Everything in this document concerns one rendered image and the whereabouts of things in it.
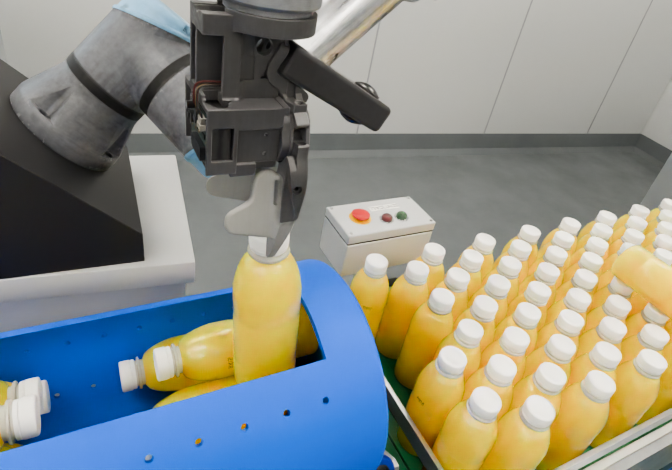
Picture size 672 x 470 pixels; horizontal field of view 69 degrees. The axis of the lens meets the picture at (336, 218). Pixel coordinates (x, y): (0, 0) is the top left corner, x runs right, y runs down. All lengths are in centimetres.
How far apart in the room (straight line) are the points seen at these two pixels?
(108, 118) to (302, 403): 44
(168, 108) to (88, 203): 15
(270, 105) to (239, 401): 28
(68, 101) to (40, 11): 243
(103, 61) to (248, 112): 37
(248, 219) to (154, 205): 44
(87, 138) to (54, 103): 6
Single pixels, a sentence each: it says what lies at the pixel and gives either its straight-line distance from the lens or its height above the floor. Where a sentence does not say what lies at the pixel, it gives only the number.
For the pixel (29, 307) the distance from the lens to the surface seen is 78.
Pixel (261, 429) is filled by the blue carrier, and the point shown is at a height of 118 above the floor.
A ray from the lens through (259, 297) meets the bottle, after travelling 48.
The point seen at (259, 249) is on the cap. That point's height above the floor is 133.
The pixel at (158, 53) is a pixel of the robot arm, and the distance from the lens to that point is 68.
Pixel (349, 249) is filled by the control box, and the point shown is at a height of 107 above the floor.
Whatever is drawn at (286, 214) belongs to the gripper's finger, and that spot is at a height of 139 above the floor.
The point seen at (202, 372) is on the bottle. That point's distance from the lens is 63.
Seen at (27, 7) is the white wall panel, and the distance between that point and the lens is 314.
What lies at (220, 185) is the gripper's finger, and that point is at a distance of 46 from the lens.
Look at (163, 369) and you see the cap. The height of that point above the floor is 112.
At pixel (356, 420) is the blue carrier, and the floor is 116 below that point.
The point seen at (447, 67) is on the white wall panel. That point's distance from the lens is 380.
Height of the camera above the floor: 162
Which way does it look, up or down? 34 degrees down
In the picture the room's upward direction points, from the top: 11 degrees clockwise
